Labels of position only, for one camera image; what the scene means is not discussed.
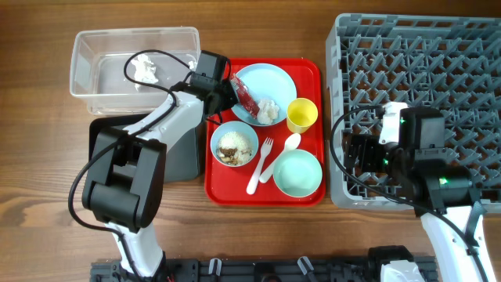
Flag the white plastic spoon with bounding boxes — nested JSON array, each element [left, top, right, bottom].
[[258, 133, 301, 183]]

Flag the grey dishwasher rack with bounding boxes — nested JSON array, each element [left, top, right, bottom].
[[326, 13, 500, 213]]

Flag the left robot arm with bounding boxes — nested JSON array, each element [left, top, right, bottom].
[[70, 51, 238, 281]]

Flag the light blue bowl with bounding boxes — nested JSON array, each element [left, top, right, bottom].
[[210, 121, 259, 168]]

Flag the mint green bowl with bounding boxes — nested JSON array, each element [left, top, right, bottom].
[[272, 149, 323, 198]]

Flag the white tissue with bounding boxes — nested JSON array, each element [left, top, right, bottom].
[[131, 54, 158, 84], [257, 99, 279, 125]]

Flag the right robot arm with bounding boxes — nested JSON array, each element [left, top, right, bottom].
[[330, 103, 496, 281]]

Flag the black plastic tray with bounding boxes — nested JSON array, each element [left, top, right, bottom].
[[88, 113, 201, 184]]

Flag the white plastic fork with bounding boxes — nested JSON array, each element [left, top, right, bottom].
[[246, 137, 273, 195]]

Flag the red serving tray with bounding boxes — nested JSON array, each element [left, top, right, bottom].
[[204, 58, 326, 207]]

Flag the yellow plastic cup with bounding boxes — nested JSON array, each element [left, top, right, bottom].
[[287, 98, 319, 134]]

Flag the light blue plate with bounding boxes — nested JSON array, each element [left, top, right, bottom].
[[236, 63, 297, 125]]

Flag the clear plastic bin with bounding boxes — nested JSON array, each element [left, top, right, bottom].
[[70, 27, 200, 115]]

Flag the red snack wrapper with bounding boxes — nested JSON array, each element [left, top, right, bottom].
[[230, 74, 259, 119]]

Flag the rice and food scraps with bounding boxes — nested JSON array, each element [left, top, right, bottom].
[[216, 132, 253, 166]]

